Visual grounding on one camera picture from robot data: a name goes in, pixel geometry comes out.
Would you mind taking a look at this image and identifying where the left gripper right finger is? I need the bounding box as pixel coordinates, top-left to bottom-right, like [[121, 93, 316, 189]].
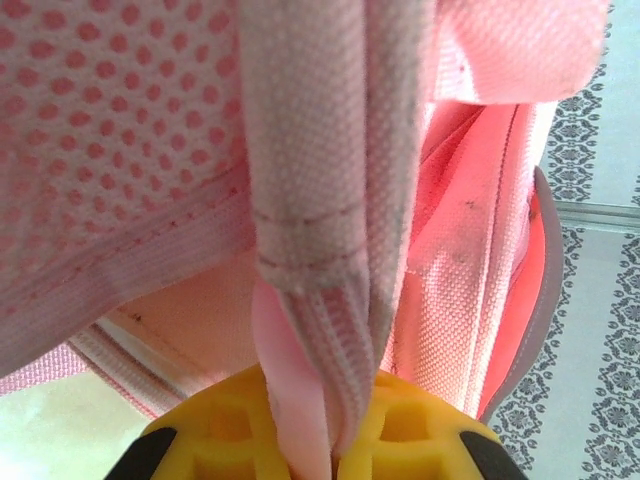
[[339, 372, 529, 480]]

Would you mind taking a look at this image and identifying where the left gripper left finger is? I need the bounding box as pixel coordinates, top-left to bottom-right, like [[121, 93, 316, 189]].
[[107, 367, 301, 480]]

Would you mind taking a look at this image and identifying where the pink backpack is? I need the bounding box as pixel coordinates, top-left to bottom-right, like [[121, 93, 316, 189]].
[[0, 0, 615, 454]]

